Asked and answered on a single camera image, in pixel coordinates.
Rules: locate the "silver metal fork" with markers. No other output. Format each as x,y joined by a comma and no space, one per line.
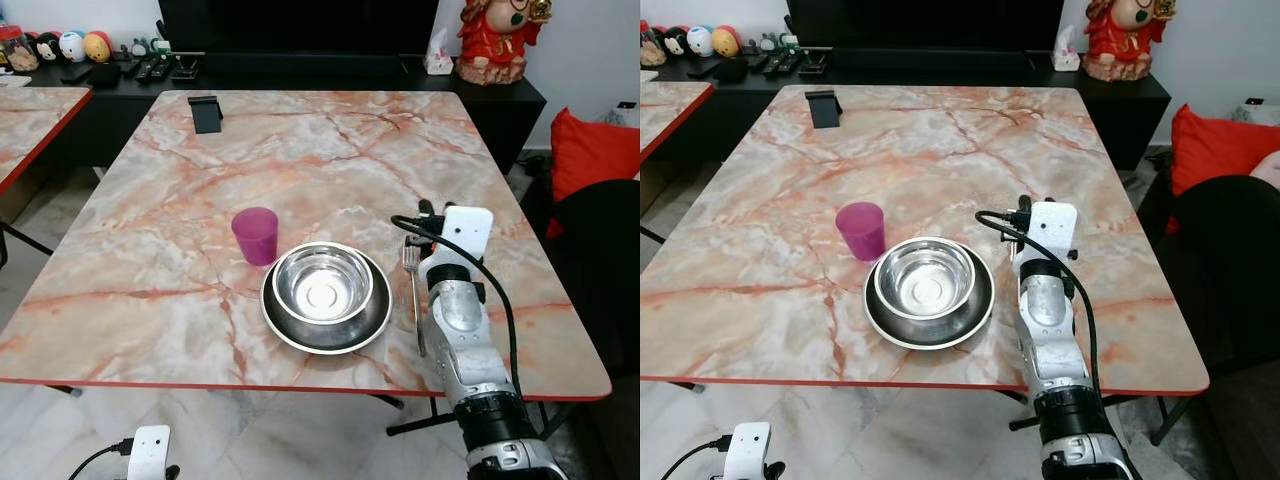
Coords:
412,280

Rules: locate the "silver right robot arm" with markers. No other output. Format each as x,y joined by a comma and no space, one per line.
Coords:
470,340
1055,340

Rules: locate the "marble pattern dining table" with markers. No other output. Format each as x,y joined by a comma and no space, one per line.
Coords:
300,170
920,160

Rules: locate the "stainless steel bowl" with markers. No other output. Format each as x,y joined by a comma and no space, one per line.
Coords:
322,284
925,279

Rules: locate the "white rabbit figure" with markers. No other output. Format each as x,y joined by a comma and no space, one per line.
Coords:
438,56
1066,52

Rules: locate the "purple plastic cup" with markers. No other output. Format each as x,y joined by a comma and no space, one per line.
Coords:
255,238
861,232

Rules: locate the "red cushion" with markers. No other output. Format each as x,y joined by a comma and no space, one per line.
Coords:
590,155
1215,150

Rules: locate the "black chair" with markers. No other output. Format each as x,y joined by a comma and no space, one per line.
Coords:
1230,270
600,270

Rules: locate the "red fortune god figurine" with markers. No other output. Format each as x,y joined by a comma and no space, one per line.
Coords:
1125,38
497,40

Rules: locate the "black television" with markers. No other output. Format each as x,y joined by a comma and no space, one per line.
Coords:
295,25
925,22

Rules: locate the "black phone stand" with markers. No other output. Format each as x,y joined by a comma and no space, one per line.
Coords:
823,109
205,114

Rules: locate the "marble pattern side table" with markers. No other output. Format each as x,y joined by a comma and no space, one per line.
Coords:
35,125
670,110

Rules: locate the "clear snack jar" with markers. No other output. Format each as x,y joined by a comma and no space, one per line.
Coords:
16,50
650,45

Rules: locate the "black remote control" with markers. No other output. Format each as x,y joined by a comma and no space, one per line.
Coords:
153,70
130,68
781,65
759,63

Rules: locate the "small green toy figure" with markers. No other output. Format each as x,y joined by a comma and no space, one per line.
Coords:
789,42
160,46

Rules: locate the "black plush toy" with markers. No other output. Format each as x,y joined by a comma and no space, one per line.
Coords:
47,47
675,42

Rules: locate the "white blue plush toy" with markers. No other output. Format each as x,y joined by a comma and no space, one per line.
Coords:
72,46
700,41

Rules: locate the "black round pouch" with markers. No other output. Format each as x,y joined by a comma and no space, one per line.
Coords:
731,71
104,76

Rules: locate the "yellow orange plush toy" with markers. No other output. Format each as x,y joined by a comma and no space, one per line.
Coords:
725,42
98,46

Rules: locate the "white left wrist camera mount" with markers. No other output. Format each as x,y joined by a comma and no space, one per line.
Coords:
150,452
750,450

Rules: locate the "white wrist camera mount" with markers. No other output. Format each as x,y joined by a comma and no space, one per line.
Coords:
750,450
150,452
1052,228
466,232

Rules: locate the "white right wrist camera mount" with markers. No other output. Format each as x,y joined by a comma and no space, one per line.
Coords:
1052,228
466,232

